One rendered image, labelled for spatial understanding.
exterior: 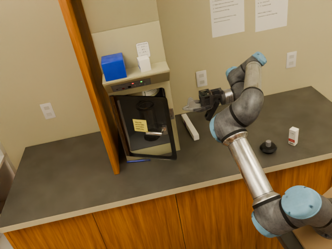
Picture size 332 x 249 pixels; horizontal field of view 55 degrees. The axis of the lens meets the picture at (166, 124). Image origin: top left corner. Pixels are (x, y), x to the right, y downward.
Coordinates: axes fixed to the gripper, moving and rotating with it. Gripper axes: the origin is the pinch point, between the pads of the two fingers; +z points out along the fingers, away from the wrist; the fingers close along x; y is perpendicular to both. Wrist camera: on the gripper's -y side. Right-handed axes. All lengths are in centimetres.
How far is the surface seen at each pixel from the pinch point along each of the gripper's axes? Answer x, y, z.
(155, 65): -8.9, 23.0, 10.2
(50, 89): -56, 2, 75
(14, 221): 15, -34, 97
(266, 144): 7, -29, -41
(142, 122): -4.2, -4.4, 22.7
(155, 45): -12.3, 31.7, 8.2
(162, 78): -5.6, 17.1, 8.2
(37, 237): 14, -50, 91
